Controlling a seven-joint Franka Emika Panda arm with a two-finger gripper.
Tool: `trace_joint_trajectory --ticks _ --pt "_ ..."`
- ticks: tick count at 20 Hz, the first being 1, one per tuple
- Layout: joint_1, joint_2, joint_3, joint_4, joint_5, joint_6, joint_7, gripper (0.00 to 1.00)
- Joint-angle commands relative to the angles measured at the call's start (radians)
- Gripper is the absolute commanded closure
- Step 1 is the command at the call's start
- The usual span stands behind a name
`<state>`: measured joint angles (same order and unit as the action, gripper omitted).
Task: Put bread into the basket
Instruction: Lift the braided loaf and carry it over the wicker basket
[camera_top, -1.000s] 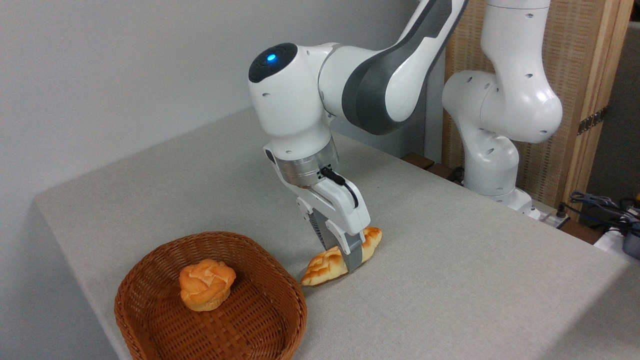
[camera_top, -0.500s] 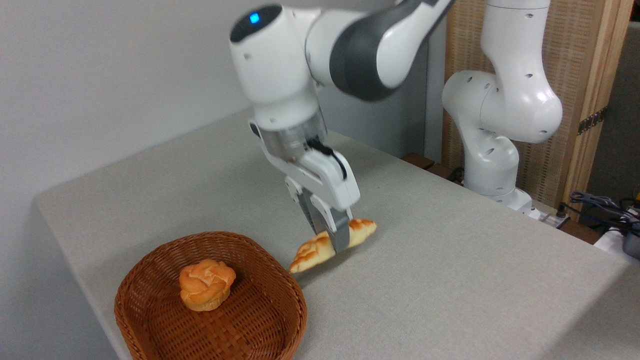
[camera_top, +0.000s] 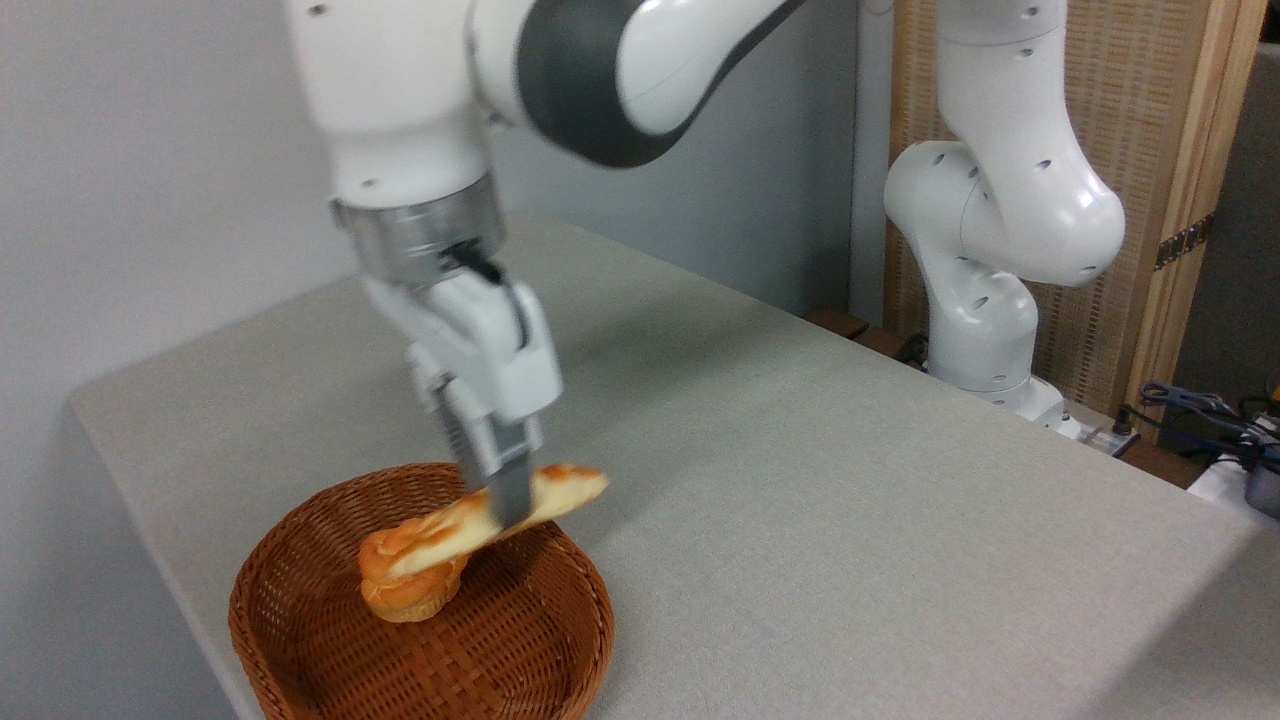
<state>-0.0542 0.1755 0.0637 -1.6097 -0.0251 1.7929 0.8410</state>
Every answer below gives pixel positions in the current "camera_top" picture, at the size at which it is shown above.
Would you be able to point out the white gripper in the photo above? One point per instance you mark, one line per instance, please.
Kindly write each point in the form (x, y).
(490, 345)

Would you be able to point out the braided long bread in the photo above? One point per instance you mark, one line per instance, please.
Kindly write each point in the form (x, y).
(565, 490)

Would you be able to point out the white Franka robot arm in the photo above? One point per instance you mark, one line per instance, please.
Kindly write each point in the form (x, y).
(400, 100)

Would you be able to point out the round orange bread roll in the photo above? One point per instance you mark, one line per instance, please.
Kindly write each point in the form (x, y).
(405, 592)

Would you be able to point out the brown wicker basket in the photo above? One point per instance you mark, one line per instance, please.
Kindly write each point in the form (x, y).
(500, 640)

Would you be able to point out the grey tablecloth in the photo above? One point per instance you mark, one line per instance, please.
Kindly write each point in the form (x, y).
(850, 520)

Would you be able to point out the metal screen hinge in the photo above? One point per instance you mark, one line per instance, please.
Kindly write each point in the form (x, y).
(1185, 242)

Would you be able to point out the woven wooden screen panel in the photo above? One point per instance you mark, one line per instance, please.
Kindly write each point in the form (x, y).
(1150, 120)

